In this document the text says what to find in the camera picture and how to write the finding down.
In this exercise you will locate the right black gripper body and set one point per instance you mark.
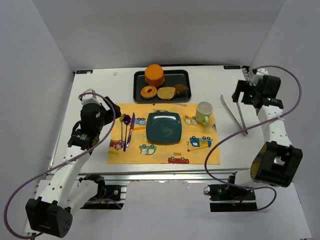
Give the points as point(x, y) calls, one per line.
point(239, 89)

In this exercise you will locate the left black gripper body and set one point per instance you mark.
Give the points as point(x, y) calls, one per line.
point(110, 110)

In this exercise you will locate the glazed donut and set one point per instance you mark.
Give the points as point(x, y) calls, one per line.
point(148, 92)

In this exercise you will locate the bread slice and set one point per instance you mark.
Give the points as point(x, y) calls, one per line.
point(166, 93)

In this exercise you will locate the brown chocolate pastry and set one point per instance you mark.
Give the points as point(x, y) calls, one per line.
point(180, 89)

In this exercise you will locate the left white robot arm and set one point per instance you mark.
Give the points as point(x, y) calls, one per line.
point(53, 210)

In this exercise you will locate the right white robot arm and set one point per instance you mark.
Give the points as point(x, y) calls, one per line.
point(278, 160)

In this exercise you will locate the purple spoon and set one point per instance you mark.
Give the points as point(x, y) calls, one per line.
point(127, 121)

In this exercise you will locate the purple knife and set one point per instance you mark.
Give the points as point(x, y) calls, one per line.
point(131, 129)

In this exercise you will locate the pale green mug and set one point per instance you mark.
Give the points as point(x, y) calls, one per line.
point(203, 112)

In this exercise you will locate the black baking tray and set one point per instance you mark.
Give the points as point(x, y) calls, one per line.
point(171, 77)

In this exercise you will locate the teal square plate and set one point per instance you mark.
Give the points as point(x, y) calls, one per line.
point(164, 128)

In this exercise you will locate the orange round bun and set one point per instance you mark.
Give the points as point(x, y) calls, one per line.
point(154, 75)

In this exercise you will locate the yellow vehicle print placemat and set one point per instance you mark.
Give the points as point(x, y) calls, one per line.
point(195, 143)

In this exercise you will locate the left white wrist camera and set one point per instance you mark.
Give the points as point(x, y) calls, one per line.
point(89, 97)

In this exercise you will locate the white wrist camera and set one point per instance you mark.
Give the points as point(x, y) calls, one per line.
point(89, 97)
point(256, 74)

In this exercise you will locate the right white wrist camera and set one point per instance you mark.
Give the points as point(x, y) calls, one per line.
point(256, 74)

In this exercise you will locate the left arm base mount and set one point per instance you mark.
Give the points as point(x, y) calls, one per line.
point(108, 196)

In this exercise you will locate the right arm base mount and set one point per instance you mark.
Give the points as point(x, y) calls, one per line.
point(227, 199)

